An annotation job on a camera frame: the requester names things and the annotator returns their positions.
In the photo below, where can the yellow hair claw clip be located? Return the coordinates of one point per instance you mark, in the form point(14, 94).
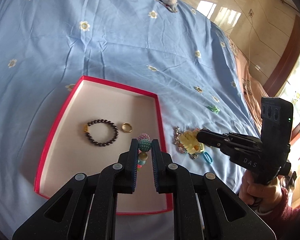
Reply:
point(189, 141)

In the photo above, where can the person's right hand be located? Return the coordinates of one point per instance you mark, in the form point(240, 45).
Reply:
point(258, 192)

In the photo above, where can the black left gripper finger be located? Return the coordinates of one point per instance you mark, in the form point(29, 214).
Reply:
point(128, 174)
point(160, 162)

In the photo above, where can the blue plastic hair clip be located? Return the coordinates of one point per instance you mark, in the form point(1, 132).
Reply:
point(207, 157)

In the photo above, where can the black left gripper jaws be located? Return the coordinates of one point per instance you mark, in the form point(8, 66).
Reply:
point(212, 139)

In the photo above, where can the blue floral bed sheet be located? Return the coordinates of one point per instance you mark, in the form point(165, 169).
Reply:
point(47, 45)

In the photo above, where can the green small hair clip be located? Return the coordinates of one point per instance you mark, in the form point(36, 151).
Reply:
point(213, 109)

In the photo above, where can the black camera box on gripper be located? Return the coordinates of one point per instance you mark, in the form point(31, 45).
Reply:
point(277, 118)

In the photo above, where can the pink blanket with print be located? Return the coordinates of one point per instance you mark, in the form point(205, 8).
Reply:
point(252, 90)

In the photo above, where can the dark beaded bracelet gold charm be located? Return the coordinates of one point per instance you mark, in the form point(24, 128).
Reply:
point(101, 132)

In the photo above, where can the red sleeve forearm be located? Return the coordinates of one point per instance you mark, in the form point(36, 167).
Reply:
point(280, 217)

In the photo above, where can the red shallow cardboard box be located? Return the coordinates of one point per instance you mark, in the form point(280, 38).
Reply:
point(68, 152)

